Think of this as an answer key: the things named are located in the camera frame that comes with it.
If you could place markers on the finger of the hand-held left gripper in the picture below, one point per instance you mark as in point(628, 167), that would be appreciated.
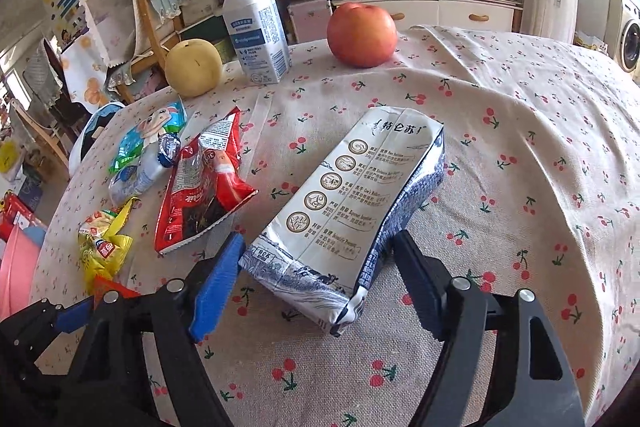
point(72, 317)

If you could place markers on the red white wrapper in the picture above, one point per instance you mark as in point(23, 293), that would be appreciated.
point(235, 192)

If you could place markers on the white blue packet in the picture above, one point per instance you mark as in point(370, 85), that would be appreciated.
point(340, 197)

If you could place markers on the red black snack bag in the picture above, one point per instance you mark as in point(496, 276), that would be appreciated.
point(175, 217)

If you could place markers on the yellow plastic bag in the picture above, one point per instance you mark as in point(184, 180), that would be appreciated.
point(7, 157)

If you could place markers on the red gift bag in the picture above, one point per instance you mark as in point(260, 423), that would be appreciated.
point(15, 209)

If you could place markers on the blue green snack bag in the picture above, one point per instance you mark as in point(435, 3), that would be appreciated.
point(150, 127)

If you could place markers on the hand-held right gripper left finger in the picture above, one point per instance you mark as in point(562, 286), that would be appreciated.
point(215, 292)

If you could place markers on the white sack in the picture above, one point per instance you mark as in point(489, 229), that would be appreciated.
point(197, 2)

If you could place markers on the cherry print tablecloth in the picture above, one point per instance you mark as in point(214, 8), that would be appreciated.
point(500, 182)

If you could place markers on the blue white padded bag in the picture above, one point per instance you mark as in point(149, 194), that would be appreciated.
point(92, 127)

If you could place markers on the white washing machine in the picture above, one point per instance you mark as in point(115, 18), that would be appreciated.
point(625, 32)

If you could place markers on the yellow pear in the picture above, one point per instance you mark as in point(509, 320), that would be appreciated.
point(194, 68)

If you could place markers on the white plastic milk bottle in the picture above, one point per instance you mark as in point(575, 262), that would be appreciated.
point(257, 32)

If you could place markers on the cream television cabinet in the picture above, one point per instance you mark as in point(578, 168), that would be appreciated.
point(425, 4)

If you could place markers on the pink plastic bucket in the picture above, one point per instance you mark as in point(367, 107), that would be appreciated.
point(15, 272)

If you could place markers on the yellow snack wrapper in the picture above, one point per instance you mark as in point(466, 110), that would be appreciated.
point(105, 252)

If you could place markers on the white cartoon cover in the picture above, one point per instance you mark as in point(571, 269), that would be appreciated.
point(110, 17)

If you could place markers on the red orange wrapper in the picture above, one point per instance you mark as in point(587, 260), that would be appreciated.
point(115, 287)

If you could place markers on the small white drink bottle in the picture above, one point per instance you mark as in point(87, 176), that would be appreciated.
point(135, 182)

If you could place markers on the pink storage box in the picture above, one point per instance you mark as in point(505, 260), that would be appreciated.
point(310, 22)

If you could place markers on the red apple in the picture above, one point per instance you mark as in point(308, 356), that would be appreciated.
point(362, 36)

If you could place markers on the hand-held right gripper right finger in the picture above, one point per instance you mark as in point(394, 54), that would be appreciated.
point(420, 287)

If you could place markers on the dining table orange print cloth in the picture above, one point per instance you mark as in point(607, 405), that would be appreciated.
point(85, 72)

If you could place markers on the green waste bin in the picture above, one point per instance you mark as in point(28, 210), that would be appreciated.
point(227, 49)

